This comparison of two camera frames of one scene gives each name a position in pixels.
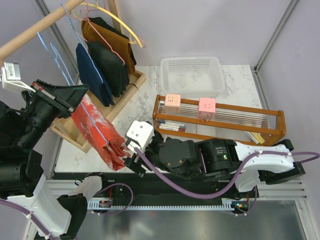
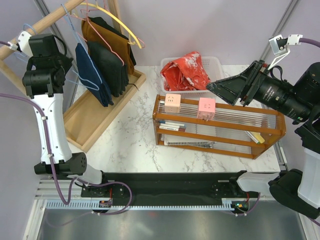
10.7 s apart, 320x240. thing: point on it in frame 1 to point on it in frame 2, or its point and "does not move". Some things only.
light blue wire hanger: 71,79 to 72,71
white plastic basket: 192,76 does not move
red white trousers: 102,132 to 187,73
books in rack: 171,126 does not move
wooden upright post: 113,7 does not move
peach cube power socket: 172,103 does not move
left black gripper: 64,98 to 67,61
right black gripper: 135,162 to 231,88
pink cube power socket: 206,108 does not move
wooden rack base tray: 65,127 does not move
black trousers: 113,70 does not move
